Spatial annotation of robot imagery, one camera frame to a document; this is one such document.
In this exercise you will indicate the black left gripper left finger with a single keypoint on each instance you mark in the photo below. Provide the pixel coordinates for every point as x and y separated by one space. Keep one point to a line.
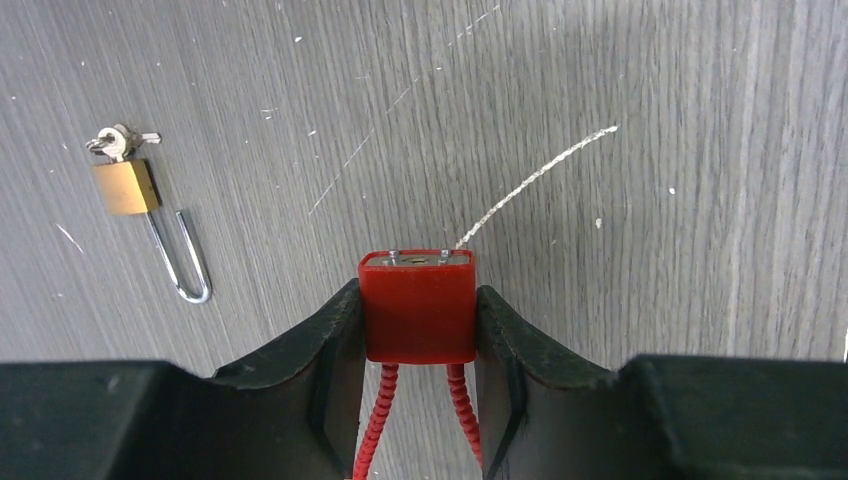
288 410

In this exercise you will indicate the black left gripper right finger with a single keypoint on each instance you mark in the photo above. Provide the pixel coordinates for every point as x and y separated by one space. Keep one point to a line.
545 412

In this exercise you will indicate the silver keys on table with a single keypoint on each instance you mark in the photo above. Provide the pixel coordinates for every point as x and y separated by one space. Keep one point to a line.
118 142

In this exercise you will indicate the red cable padlock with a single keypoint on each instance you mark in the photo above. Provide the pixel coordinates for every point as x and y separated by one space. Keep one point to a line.
419 309

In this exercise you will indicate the brass padlock silver shackle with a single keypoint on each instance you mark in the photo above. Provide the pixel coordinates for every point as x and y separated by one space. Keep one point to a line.
128 189

